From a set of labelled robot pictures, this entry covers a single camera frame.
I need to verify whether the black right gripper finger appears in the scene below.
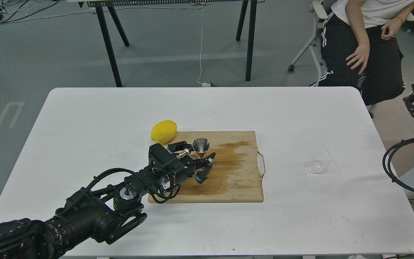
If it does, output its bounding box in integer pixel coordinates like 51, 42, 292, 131
403, 83, 414, 118

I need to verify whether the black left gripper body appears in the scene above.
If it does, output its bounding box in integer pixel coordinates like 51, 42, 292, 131
147, 143, 193, 187

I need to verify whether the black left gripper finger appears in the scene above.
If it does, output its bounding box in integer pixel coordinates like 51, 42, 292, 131
167, 141, 190, 153
187, 153, 216, 184

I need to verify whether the steel double jigger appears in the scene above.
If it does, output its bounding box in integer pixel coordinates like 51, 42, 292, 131
192, 137, 210, 159

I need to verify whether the clear glass cup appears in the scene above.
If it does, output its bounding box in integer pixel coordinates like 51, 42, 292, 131
307, 151, 331, 174

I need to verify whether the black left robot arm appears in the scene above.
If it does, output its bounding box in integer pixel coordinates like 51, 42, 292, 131
0, 141, 216, 259

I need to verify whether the yellow lemon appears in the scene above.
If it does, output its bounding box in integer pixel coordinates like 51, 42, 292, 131
151, 120, 178, 144

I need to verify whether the wooden cutting board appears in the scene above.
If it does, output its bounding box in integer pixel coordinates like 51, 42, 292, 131
148, 131, 266, 204

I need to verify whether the seated person white shirt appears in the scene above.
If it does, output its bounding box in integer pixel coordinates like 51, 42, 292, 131
318, 0, 414, 106

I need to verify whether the white rolling chair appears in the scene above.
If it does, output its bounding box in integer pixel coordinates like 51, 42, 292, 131
288, 0, 335, 87

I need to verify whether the black-legged background table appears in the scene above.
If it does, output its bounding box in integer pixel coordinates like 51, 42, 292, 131
67, 0, 266, 87

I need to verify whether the white hanging power cable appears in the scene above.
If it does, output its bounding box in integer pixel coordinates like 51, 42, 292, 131
196, 3, 211, 87

